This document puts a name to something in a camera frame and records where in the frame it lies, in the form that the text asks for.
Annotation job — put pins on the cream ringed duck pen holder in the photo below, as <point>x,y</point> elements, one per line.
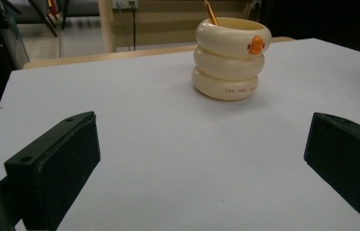
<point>229,64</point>

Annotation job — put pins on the white table sheet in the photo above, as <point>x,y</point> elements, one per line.
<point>181,154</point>

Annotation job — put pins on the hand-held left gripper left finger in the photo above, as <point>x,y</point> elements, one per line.
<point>56,166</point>

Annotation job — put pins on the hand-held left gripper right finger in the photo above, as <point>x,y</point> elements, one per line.
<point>351,160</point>

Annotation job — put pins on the white wall socket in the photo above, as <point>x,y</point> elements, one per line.
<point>125,4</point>

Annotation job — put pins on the wooden table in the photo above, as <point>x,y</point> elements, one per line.
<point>104,57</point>

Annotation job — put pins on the black stand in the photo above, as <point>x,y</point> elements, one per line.
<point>45,16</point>

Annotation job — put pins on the beige wooden cabinet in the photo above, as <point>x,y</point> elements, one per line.
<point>168,22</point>

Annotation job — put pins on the dark pencil with orange end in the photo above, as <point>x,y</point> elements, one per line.
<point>211,13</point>

